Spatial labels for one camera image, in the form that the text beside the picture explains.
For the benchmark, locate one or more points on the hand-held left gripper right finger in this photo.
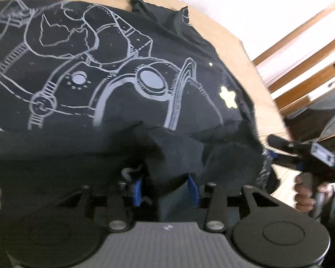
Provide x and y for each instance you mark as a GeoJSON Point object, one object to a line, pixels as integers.
{"type": "Point", "coordinates": [193, 193]}

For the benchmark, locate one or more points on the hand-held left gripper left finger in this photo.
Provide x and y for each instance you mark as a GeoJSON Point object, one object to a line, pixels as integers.
{"type": "Point", "coordinates": [137, 192]}

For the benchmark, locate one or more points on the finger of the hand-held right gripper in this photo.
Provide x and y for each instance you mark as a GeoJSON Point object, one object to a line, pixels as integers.
{"type": "Point", "coordinates": [282, 159]}
{"type": "Point", "coordinates": [282, 143]}

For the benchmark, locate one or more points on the black astronaut print t-shirt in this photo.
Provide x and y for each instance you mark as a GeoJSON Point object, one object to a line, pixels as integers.
{"type": "Point", "coordinates": [106, 95]}

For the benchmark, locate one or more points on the person's right hand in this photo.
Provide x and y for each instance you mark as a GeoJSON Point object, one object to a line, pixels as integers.
{"type": "Point", "coordinates": [304, 198]}

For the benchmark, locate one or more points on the person's grey clothing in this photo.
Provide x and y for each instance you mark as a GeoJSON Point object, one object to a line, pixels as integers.
{"type": "Point", "coordinates": [321, 109]}

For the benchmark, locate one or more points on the wooden frame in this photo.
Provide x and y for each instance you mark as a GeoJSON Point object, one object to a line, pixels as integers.
{"type": "Point", "coordinates": [304, 69]}

